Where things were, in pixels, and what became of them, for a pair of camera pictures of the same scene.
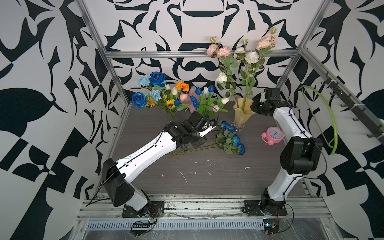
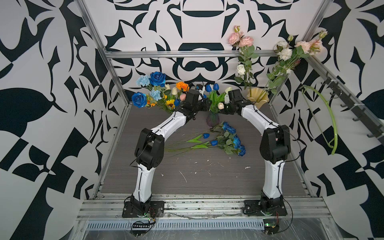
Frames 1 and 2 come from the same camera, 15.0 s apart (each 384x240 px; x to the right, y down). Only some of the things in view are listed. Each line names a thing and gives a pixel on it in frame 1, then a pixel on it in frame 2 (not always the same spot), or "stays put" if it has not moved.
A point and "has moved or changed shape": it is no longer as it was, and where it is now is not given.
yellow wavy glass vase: [242, 108] has moved or changed shape
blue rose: [226, 126] stays put
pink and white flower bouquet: [241, 66] -> [288, 53]
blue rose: [236, 140] stays put
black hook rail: [365, 115] stays put
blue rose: [225, 125] stays put
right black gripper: [256, 105] -> [223, 111]
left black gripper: [200, 141] -> [204, 104]
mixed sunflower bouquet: [157, 93] stays put
